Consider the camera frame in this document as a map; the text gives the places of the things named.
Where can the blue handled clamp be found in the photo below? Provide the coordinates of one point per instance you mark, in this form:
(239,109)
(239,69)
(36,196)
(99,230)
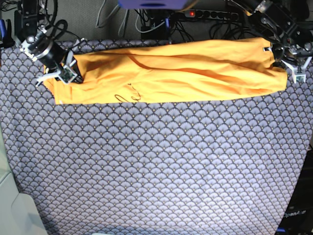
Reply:
(167,28)

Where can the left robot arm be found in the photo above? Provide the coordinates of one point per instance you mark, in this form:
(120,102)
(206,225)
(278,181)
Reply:
(291,41)

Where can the blue fan-patterned table cloth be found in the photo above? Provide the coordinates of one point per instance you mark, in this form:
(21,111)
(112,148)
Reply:
(201,168)

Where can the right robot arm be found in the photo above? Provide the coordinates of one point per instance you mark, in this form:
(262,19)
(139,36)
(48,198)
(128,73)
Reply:
(35,18)

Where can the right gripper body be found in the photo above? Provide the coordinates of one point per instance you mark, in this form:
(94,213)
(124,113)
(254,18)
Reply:
(58,62)

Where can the yellow T-shirt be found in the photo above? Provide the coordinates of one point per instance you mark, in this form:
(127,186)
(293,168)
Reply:
(212,70)

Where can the black OpenArm box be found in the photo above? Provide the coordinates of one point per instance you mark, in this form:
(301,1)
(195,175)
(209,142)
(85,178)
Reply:
(298,218)

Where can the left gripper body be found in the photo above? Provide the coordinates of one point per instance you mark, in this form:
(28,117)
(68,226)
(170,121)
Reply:
(297,59)

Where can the white bin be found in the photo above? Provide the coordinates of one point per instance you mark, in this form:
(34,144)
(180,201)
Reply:
(18,212)

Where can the black power strip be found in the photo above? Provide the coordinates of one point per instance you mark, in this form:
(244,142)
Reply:
(211,15)

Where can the blue box overhead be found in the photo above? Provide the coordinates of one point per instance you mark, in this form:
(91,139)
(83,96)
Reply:
(153,4)

